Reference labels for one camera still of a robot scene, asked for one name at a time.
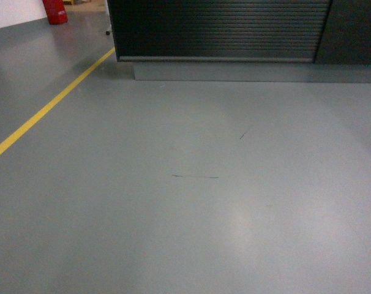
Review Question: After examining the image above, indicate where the red fire extinguisher box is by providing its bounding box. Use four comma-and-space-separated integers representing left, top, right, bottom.
42, 0, 68, 25

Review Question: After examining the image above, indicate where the black slatted checkout counter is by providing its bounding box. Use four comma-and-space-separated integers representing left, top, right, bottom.
108, 1, 371, 83

